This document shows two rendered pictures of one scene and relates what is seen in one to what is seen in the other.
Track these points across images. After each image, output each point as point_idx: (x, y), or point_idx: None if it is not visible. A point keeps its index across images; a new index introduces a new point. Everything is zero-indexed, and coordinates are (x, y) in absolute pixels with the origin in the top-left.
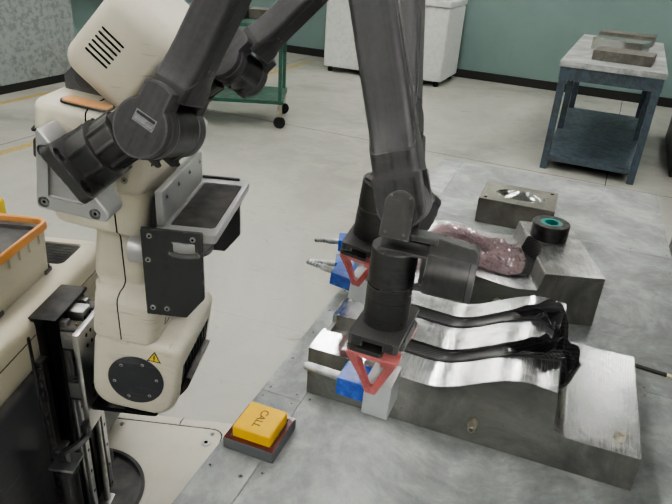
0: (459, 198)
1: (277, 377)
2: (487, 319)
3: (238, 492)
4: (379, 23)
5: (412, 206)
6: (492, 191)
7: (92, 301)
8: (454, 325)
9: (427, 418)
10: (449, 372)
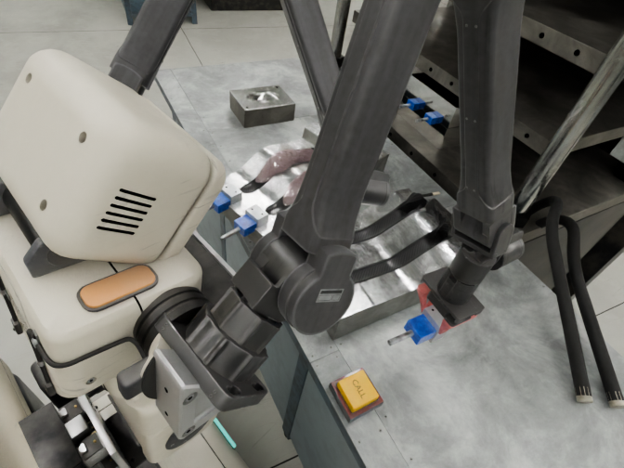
0: (211, 110)
1: (305, 345)
2: (383, 222)
3: (392, 440)
4: (508, 104)
5: (513, 230)
6: (244, 100)
7: (69, 407)
8: (367, 236)
9: (406, 305)
10: (410, 274)
